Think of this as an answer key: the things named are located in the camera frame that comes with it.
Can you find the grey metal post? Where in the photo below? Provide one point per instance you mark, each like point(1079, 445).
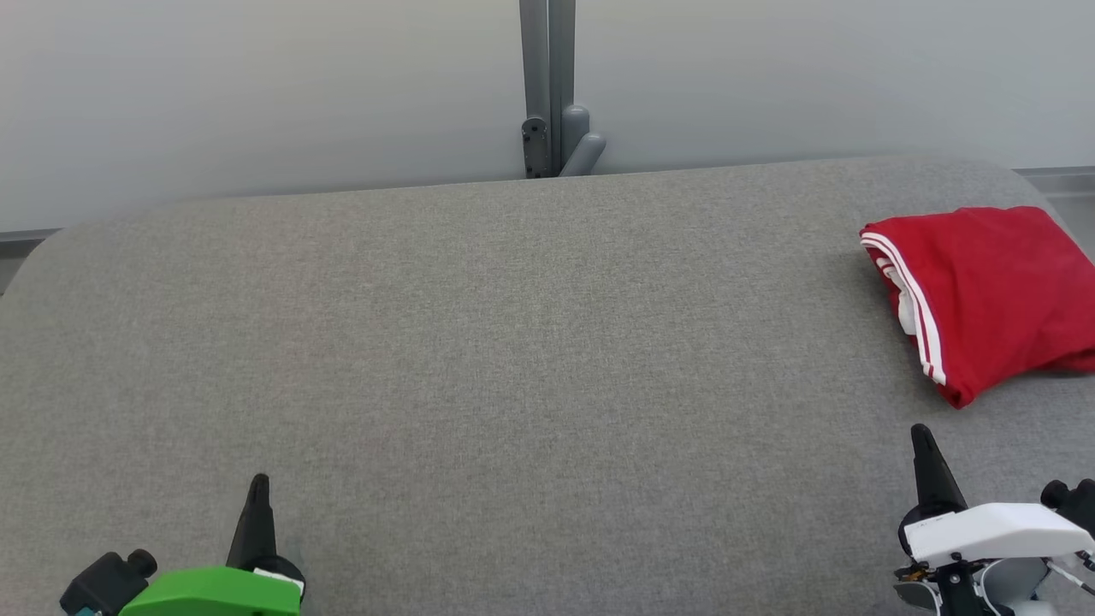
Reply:
point(547, 77)

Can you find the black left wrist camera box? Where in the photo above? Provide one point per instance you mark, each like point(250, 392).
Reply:
point(103, 586)

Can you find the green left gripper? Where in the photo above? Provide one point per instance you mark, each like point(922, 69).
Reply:
point(214, 595)

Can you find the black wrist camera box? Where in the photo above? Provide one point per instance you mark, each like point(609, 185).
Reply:
point(103, 586)
point(1074, 505)

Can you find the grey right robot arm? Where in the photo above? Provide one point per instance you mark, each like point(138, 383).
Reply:
point(1009, 586)

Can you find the red and white basketball jersey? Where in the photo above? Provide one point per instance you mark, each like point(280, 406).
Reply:
point(1001, 291)

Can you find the grey rounded tube brace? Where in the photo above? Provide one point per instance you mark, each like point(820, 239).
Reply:
point(582, 145)

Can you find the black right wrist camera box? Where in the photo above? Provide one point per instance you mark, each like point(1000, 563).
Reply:
point(1074, 505)

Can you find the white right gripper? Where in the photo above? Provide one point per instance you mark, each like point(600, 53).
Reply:
point(1001, 530)

